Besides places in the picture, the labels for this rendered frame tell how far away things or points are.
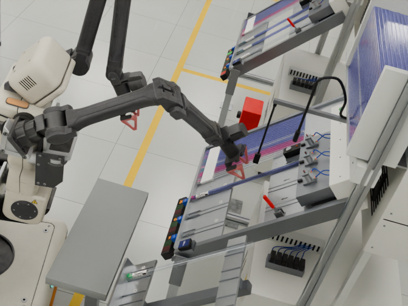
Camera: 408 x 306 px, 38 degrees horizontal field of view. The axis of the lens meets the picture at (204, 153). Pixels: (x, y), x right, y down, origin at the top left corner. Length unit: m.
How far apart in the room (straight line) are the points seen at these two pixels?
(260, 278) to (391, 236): 0.60
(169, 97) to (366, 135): 0.61
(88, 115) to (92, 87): 2.48
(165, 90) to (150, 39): 3.23
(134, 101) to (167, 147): 2.09
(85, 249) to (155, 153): 1.54
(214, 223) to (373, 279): 0.76
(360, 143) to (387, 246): 0.46
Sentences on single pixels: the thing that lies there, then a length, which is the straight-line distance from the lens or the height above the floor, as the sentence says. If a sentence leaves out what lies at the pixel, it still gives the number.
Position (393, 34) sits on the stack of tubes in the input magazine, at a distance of 2.12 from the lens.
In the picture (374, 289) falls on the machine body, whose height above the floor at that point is 0.62.
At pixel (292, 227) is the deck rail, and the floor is 1.02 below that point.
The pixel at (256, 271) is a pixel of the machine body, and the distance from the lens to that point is 2.51.
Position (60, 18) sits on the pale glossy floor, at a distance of 5.22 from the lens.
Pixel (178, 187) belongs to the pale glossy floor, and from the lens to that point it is 3.68.
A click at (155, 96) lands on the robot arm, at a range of 1.86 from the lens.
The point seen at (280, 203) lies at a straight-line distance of 2.23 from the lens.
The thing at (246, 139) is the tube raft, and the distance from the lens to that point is 2.71.
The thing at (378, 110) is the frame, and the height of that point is 1.58.
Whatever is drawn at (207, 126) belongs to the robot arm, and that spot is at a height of 1.21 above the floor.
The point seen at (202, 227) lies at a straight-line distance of 2.37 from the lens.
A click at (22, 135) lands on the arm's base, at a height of 1.21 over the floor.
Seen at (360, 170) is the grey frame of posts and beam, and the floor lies 1.36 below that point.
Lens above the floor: 2.47
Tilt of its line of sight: 38 degrees down
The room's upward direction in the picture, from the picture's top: 15 degrees clockwise
